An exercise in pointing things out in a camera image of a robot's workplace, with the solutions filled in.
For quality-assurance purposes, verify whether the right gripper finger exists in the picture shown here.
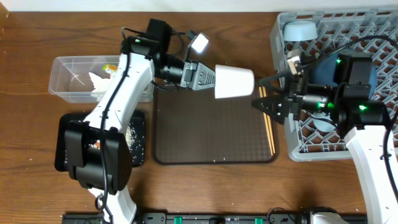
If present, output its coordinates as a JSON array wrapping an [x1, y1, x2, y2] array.
[[251, 95, 291, 124], [258, 72, 294, 93]]

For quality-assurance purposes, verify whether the white cup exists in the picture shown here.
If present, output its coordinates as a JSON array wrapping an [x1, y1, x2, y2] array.
[[215, 65, 254, 99]]

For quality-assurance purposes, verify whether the dark blue plate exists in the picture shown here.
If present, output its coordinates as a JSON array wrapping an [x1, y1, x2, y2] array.
[[310, 49, 377, 97]]

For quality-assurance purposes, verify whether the light blue cup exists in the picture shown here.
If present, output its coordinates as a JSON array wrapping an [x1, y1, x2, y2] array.
[[313, 113, 336, 133]]

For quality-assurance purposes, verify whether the light blue bowl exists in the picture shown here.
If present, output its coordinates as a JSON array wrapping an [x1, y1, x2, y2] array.
[[283, 21, 318, 42]]

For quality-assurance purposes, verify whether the yellow-green snack wrapper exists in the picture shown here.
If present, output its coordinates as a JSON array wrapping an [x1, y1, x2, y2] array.
[[102, 64, 118, 74]]

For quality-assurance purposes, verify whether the white rice pile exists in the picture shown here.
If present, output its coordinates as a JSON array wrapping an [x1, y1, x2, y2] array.
[[63, 119, 146, 166]]

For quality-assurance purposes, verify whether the white napkin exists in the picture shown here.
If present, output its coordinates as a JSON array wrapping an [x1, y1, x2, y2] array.
[[89, 72, 113, 93]]

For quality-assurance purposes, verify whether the wooden chopstick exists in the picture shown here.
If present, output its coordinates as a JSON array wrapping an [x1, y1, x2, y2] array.
[[264, 114, 276, 156], [258, 86, 271, 153]]

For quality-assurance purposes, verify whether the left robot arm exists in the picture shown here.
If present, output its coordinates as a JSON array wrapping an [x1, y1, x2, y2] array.
[[57, 35, 216, 223]]

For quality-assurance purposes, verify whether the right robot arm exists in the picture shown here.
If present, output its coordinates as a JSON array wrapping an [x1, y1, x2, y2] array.
[[252, 67, 397, 223]]

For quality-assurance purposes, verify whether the grey dishwasher rack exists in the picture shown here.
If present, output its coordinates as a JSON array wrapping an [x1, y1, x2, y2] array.
[[270, 7, 397, 162]]

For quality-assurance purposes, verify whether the brown serving tray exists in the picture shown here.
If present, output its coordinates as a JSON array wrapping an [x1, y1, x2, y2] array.
[[152, 87, 279, 165]]

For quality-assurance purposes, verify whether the black plastic tray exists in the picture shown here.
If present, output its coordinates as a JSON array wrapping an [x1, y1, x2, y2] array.
[[54, 110, 147, 172]]

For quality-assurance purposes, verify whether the clear plastic bin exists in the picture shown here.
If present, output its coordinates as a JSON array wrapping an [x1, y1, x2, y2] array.
[[49, 54, 154, 104]]

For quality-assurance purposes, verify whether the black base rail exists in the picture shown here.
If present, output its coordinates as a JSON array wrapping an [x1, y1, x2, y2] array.
[[61, 213, 368, 224]]

